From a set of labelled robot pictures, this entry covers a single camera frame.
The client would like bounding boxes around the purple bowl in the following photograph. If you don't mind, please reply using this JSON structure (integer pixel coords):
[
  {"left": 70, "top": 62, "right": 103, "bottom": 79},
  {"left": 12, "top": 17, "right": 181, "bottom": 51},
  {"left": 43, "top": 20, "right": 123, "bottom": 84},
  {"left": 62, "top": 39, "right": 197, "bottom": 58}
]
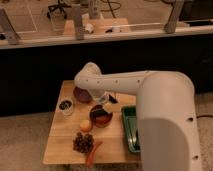
[{"left": 73, "top": 87, "right": 92, "bottom": 103}]

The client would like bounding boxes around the small white cup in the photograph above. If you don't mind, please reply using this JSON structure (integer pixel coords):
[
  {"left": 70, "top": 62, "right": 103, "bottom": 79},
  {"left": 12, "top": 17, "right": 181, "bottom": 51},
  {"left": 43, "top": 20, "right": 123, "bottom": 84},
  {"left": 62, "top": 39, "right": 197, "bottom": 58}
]
[{"left": 59, "top": 99, "right": 73, "bottom": 116}]

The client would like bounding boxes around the grey post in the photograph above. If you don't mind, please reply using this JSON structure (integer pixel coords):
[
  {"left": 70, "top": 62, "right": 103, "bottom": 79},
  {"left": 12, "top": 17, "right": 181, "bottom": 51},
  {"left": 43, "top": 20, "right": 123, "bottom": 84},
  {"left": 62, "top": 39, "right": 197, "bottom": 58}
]
[
  {"left": 0, "top": 9, "right": 19, "bottom": 45},
  {"left": 164, "top": 0, "right": 184, "bottom": 34},
  {"left": 72, "top": 4, "right": 84, "bottom": 40}
]

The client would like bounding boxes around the red bowl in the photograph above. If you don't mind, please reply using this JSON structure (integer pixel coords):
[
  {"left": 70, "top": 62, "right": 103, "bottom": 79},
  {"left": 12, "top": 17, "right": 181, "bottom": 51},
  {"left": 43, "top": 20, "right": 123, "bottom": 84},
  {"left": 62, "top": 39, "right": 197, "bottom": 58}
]
[{"left": 89, "top": 105, "right": 113, "bottom": 128}]

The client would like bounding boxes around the grey post right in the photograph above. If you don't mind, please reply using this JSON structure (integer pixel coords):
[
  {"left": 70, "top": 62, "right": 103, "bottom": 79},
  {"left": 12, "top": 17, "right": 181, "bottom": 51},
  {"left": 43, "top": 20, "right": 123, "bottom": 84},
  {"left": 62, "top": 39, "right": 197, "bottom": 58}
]
[{"left": 164, "top": 0, "right": 184, "bottom": 34}]

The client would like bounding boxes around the yellow round fruit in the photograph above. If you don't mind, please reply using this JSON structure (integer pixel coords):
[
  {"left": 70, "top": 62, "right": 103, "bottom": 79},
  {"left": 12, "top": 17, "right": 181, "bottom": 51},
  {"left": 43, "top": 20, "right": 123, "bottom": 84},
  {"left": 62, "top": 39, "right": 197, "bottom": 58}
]
[{"left": 79, "top": 119, "right": 93, "bottom": 132}]

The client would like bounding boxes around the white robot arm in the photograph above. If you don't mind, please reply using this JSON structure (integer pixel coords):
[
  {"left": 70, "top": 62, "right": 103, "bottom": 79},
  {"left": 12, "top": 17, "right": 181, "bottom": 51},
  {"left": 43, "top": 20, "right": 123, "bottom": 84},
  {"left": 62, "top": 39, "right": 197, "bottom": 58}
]
[{"left": 74, "top": 62, "right": 203, "bottom": 171}]

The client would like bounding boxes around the orange carrot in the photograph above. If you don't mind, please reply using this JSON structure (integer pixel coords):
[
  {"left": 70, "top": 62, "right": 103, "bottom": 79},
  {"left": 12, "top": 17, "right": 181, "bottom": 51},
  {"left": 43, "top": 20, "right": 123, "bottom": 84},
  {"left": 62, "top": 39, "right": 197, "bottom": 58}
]
[{"left": 86, "top": 141, "right": 103, "bottom": 167}]

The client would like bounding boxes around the black office chair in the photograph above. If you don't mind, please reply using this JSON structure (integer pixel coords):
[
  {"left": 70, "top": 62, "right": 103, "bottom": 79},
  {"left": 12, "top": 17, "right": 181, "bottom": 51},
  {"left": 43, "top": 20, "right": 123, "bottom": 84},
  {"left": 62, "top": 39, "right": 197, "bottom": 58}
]
[{"left": 47, "top": 0, "right": 70, "bottom": 18}]

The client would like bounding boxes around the wooden board on ledge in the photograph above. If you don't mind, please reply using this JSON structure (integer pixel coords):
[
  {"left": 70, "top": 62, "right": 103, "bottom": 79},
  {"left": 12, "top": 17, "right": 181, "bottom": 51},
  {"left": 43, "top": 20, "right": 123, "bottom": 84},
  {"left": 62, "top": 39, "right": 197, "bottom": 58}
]
[{"left": 62, "top": 17, "right": 132, "bottom": 37}]

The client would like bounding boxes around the grey post middle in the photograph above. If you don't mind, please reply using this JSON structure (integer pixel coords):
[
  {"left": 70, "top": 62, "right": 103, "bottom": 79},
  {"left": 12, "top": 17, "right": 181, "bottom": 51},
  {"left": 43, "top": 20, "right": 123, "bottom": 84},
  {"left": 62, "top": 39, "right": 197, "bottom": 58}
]
[{"left": 72, "top": 4, "right": 84, "bottom": 40}]

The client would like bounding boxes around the grey post left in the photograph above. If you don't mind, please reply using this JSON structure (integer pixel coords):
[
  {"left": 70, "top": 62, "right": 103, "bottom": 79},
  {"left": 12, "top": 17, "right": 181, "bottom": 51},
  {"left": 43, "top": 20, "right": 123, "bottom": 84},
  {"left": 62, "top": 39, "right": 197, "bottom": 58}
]
[{"left": 0, "top": 9, "right": 19, "bottom": 45}]

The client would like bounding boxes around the wooden table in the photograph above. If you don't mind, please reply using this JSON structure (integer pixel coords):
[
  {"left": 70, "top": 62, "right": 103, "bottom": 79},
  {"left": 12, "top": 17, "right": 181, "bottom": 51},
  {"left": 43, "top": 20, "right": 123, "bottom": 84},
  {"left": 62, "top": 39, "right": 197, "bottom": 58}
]
[{"left": 43, "top": 80, "right": 140, "bottom": 164}]

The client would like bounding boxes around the translucent grey gripper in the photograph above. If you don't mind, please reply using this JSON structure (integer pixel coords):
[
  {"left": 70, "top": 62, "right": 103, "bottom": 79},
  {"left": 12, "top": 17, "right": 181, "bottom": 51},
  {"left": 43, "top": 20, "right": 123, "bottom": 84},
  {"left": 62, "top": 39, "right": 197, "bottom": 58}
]
[{"left": 93, "top": 93, "right": 112, "bottom": 113}]

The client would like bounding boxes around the bunch of dark grapes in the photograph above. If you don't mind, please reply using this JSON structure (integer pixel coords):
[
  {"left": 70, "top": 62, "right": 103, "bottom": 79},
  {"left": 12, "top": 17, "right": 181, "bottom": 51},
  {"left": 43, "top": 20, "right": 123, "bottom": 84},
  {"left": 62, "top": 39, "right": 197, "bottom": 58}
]
[{"left": 73, "top": 132, "right": 94, "bottom": 154}]

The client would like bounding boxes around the white object on ledge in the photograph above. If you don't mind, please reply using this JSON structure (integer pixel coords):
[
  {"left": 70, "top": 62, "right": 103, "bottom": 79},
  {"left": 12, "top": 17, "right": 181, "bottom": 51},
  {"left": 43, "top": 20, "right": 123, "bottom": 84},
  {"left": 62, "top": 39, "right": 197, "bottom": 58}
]
[{"left": 85, "top": 23, "right": 94, "bottom": 34}]

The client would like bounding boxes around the green plastic tray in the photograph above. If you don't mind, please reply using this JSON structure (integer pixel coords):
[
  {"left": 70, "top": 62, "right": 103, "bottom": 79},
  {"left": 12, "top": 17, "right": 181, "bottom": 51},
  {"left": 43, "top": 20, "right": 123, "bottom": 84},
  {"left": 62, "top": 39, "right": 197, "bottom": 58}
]
[{"left": 121, "top": 106, "right": 140, "bottom": 154}]

